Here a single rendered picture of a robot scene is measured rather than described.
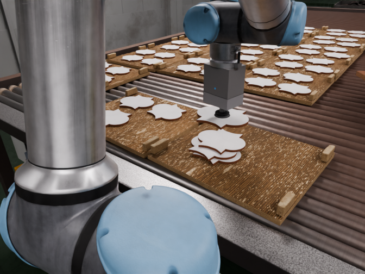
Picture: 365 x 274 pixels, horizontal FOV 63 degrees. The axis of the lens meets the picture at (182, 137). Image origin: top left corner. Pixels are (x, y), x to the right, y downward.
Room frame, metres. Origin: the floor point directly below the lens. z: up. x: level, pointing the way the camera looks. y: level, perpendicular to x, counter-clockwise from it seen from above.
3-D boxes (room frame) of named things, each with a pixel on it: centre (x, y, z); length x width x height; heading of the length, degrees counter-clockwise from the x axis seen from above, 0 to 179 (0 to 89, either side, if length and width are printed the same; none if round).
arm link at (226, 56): (0.73, -0.11, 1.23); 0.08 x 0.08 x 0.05
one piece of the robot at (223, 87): (0.74, -0.12, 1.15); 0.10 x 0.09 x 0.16; 131
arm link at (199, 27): (0.63, -0.07, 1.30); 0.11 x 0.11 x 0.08; 61
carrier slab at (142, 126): (1.00, 0.16, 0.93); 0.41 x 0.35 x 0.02; 49
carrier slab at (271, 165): (0.72, -0.17, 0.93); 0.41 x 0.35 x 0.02; 48
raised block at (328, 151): (0.69, -0.40, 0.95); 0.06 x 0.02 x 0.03; 138
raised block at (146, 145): (0.77, 0.09, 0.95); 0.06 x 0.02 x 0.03; 139
